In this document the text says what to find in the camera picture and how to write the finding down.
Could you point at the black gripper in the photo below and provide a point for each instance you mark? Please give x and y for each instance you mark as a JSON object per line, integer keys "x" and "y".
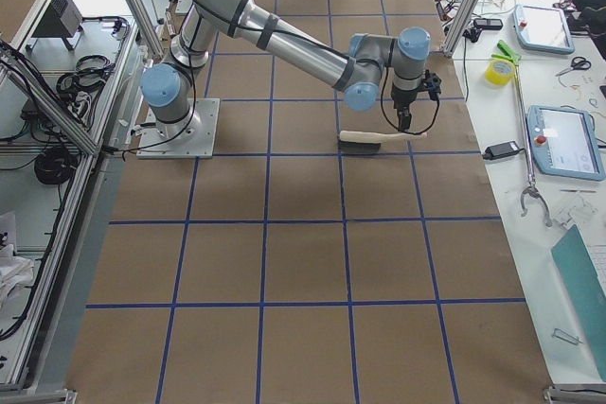
{"x": 403, "y": 97}

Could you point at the beige hand brush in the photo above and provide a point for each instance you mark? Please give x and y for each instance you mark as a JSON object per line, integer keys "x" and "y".
{"x": 370, "y": 142}

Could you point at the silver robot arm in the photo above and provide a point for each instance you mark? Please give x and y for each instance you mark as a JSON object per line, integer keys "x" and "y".
{"x": 360, "y": 75}

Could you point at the yellow tape roll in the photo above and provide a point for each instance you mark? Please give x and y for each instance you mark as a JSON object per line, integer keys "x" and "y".
{"x": 499, "y": 72}

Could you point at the black power adapter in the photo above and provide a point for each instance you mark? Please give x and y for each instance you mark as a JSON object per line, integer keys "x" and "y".
{"x": 501, "y": 151}

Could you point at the green plastic clamp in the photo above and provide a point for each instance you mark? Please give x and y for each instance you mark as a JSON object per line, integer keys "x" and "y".
{"x": 507, "y": 53}

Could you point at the metal reacher grabber tool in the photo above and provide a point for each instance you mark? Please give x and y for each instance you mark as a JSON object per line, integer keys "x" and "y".
{"x": 531, "y": 191}

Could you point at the blue teach pendant far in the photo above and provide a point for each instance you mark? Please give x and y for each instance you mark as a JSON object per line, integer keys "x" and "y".
{"x": 542, "y": 29}

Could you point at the blue teach pendant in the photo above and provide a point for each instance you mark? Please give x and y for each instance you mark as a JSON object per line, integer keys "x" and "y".
{"x": 542, "y": 29}
{"x": 563, "y": 143}

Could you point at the blue teach pendant near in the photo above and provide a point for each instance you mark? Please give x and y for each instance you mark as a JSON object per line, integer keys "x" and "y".
{"x": 563, "y": 143}

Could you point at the black scissors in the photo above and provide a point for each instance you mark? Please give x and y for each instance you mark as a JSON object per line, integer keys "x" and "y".
{"x": 578, "y": 63}

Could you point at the teal folder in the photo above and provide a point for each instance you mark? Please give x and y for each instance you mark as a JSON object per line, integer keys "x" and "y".
{"x": 582, "y": 270}

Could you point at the grey electronics box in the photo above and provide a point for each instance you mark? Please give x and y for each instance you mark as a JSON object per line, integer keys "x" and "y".
{"x": 61, "y": 20}

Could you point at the white crumpled cloth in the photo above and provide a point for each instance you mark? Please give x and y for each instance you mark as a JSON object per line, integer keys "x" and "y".
{"x": 16, "y": 271}

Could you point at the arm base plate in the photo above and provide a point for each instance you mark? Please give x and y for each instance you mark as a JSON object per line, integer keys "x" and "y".
{"x": 192, "y": 137}

